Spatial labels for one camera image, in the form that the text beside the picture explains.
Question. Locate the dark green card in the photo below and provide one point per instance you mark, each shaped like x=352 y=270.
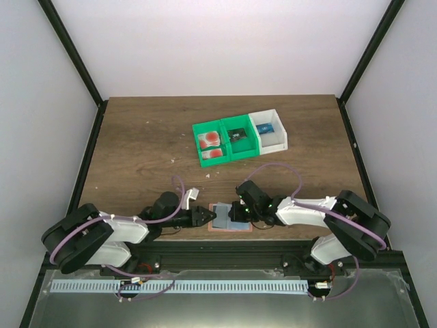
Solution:
x=237 y=133

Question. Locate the pink leather card holder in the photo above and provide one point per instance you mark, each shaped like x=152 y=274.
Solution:
x=236 y=226

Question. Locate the green plastic bin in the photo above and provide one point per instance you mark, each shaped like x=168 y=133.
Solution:
x=206 y=127
x=243 y=149

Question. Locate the middle green plastic bin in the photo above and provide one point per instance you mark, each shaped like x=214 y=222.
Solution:
x=243 y=149

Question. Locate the red and white card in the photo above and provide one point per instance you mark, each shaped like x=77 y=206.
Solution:
x=203 y=144

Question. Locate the right black frame post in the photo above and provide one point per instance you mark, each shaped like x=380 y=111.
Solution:
x=379 y=34

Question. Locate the left green plastic bin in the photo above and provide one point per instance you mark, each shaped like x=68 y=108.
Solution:
x=206 y=127

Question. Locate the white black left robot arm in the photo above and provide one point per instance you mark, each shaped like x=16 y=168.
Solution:
x=88 y=236

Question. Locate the light blue cable duct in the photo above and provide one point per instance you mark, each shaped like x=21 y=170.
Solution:
x=280 y=287

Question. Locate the black front frame rail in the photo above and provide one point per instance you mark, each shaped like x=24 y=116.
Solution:
x=290 y=257

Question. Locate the blue card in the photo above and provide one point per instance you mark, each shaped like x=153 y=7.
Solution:
x=265 y=128

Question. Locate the white plastic bin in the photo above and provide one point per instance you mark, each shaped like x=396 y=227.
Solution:
x=273 y=142

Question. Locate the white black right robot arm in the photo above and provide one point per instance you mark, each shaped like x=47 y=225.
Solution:
x=356 y=227

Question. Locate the red circle card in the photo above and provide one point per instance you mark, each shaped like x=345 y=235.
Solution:
x=212 y=137
x=212 y=153

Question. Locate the black frame post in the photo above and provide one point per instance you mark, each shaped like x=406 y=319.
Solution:
x=61 y=31
x=379 y=34

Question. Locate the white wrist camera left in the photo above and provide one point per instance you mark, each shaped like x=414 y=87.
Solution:
x=189 y=196

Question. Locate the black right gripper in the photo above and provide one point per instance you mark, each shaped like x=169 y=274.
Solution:
x=237 y=212

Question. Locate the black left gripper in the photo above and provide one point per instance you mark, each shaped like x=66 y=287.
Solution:
x=194 y=216

